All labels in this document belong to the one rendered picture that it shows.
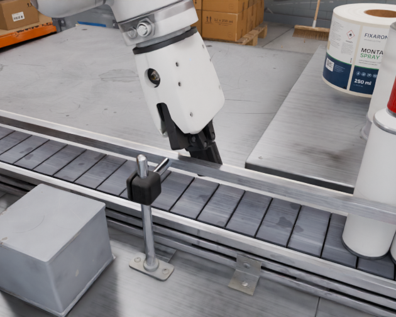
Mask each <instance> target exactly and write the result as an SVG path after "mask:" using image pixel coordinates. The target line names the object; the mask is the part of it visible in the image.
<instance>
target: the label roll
mask: <svg viewBox="0 0 396 317"><path fill-rule="evenodd" d="M395 21H396V5H392V4H373V3H360V4H346V5H342V6H338V7H336V8H334V10H333V17H332V21H331V28H330V32H329V39H328V43H327V50H326V56H325V61H324V67H323V71H322V79H323V81H324V82H325V83H326V84H328V85H329V86H331V87H333V88H335V89H337V90H339V91H343V92H346V93H348V94H353V95H356V96H363V97H372V95H373V91H374V88H375V83H376V79H377V75H378V71H379V68H380V64H381V61H382V56H383V51H384V48H385V44H386V42H387V37H388V32H389V28H390V25H391V24H392V23H393V22H395Z"/></svg>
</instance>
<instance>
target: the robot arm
mask: <svg viewBox="0 0 396 317"><path fill-rule="evenodd" d="M30 2H31V4H32V5H33V6H34V7H35V8H36V9H37V10H38V11H39V12H40V13H41V14H43V15H45V16H48V17H51V18H63V17H66V16H71V15H74V14H77V13H81V12H83V11H87V10H89V9H92V8H95V7H97V6H100V5H103V4H108V5H109V6H110V7H111V9H112V11H113V13H114V16H115V18H116V21H117V23H118V26H119V29H120V31H121V35H122V37H123V39H124V42H125V44H126V46H130V45H134V44H136V47H134V48H133V49H132V51H133V53H134V54H135V62H136V68H137V71H138V75H139V78H140V82H141V86H142V90H143V93H144V96H145V99H146V103H147V105H148V109H149V110H150V114H151V117H152V119H153V121H154V124H155V126H156V128H157V130H158V132H159V134H160V135H161V136H162V137H164V138H168V139H169V142H170V147H171V149H172V150H182V149H185V151H187V152H189V153H190V157H192V158H196V159H201V160H205V161H208V162H213V163H217V164H221V165H223V163H222V160H221V157H220V154H219V151H218V149H217V145H216V142H213V140H215V138H216V134H215V131H214V127H213V123H212V122H213V118H214V116H215V115H216V114H217V113H218V112H219V110H220V109H221V108H222V107H223V105H224V94H223V91H222V89H221V85H220V83H219V79H218V77H217V74H216V71H215V69H214V66H213V64H212V60H211V58H210V56H209V53H208V51H207V48H206V46H205V44H204V42H203V40H202V38H201V36H200V34H199V32H198V31H197V27H196V26H192V27H190V25H191V24H193V23H195V22H196V21H198V17H197V13H196V11H195V7H194V3H193V1H192V0H30Z"/></svg>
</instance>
